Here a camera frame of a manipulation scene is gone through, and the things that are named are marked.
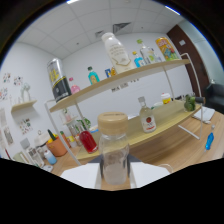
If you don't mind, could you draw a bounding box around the green potted plant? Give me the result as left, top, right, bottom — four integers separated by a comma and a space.
77, 117, 92, 131

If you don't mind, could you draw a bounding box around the small light blue bottle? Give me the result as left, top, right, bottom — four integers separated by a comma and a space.
132, 50, 145, 69

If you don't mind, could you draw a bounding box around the small pink bottle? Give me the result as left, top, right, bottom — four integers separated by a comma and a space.
68, 77, 81, 95

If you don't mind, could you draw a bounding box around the blue liquid bottle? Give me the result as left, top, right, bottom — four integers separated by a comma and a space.
203, 132, 215, 152

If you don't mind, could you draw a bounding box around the lime jar with cork lid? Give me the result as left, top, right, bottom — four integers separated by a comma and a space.
183, 94, 206, 113

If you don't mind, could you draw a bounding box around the green-capped glass bottle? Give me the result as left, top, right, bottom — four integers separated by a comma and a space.
136, 38, 158, 65

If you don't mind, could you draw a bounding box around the orange storage basket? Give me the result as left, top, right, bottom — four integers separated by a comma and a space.
45, 134, 69, 158

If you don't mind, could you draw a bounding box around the red liquid glass bottle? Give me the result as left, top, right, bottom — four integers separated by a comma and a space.
75, 124, 99, 154

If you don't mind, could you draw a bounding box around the brown door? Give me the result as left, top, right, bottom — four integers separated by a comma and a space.
166, 23, 203, 98

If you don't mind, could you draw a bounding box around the white milk bottle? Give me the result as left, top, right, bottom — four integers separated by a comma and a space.
101, 31, 136, 75

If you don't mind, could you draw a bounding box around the wooden wall shelf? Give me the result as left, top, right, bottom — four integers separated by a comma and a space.
10, 99, 38, 113

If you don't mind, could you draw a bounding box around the glass jar with wooden lid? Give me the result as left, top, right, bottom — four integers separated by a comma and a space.
97, 111, 130, 186

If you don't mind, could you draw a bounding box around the yellow paper cup with lid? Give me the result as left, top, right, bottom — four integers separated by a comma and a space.
160, 92, 172, 105

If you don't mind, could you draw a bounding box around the two-tier wooden shelf rack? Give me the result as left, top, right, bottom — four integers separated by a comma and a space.
44, 52, 205, 168

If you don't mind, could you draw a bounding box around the black chair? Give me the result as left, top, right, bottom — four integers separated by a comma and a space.
203, 83, 224, 114

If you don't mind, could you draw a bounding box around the clear bottle with red label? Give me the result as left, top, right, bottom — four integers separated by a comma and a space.
137, 96, 158, 134

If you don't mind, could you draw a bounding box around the white and blue cup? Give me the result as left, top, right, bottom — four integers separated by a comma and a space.
44, 150, 58, 165

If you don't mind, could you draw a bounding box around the small teal bottle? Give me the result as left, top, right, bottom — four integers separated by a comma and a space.
87, 66, 101, 86

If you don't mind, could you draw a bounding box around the black and yellow canister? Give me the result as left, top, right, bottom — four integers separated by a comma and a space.
46, 57, 73, 104

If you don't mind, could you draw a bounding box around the yellow snack canister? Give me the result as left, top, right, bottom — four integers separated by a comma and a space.
154, 36, 182, 62

